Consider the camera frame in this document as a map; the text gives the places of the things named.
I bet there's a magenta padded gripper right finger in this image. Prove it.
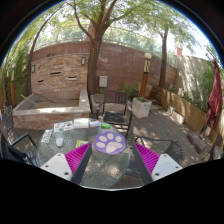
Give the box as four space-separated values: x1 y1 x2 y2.
133 143 182 185

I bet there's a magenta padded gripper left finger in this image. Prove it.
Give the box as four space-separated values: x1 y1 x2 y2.
41 142 92 185

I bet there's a purple paw print mouse pad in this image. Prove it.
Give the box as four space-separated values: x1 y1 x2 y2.
94 131 125 155

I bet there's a yellow green card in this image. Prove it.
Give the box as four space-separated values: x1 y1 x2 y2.
75 140 88 148

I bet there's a round glass patio table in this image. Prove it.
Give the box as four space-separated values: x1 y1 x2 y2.
37 118 130 189

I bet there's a colourful printed card sheet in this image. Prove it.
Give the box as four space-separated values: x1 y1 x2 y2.
54 121 73 132

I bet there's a white paper with print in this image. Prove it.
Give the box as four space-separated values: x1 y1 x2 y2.
41 130 52 143

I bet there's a white closed book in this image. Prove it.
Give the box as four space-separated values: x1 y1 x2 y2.
73 118 89 129

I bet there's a small white blue card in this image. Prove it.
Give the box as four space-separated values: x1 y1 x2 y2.
90 120 100 127

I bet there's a small green box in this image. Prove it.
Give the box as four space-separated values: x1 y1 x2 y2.
101 123 110 129

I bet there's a white square planter box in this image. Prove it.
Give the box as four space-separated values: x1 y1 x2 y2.
132 98 152 118

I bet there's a black metal chair left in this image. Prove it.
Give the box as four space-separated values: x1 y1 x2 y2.
0 106 39 167

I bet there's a stone raised pond basin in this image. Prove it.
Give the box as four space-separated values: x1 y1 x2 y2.
13 89 91 130

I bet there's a dark wooden slatted chair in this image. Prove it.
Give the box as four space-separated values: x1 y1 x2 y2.
96 90 133 138

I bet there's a closed maroon patio umbrella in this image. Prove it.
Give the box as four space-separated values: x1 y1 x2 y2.
206 59 222 127

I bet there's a large tree trunk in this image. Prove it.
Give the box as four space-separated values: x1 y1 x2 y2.
66 0 141 96

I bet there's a black wire chair right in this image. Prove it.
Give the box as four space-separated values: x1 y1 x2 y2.
127 136 185 177

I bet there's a white electrical wall box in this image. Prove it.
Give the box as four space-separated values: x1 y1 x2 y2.
99 76 108 87

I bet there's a wooden lamp post white globe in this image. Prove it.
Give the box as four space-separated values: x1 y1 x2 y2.
139 53 152 97

